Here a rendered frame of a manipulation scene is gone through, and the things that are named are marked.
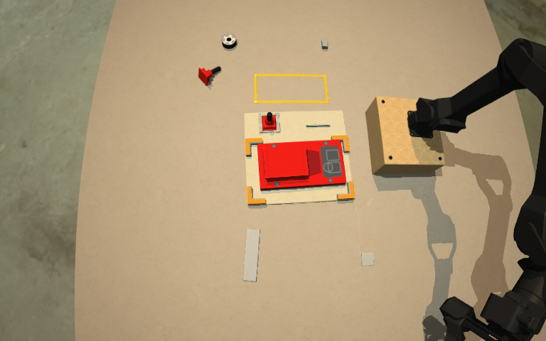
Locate black toy tyre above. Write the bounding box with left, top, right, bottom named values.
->
left=222, top=34, right=237, bottom=49

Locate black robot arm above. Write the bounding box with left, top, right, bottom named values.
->
left=407, top=38, right=546, bottom=341

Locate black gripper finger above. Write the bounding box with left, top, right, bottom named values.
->
left=443, top=316, right=466, bottom=341

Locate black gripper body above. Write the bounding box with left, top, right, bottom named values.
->
left=439, top=288, right=546, bottom=341

